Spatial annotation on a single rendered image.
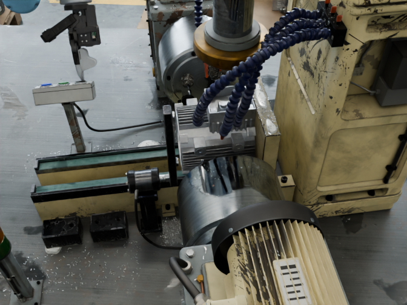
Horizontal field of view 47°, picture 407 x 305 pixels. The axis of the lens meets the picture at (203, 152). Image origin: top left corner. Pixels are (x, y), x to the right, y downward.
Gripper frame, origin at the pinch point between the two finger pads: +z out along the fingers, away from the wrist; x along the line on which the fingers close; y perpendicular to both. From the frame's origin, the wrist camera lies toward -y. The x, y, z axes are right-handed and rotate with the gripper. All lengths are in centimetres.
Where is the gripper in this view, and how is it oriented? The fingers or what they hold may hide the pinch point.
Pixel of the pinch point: (79, 75)
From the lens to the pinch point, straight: 145.1
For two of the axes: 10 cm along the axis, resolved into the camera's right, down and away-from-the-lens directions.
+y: 9.9, -1.1, 0.9
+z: 0.8, 9.6, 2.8
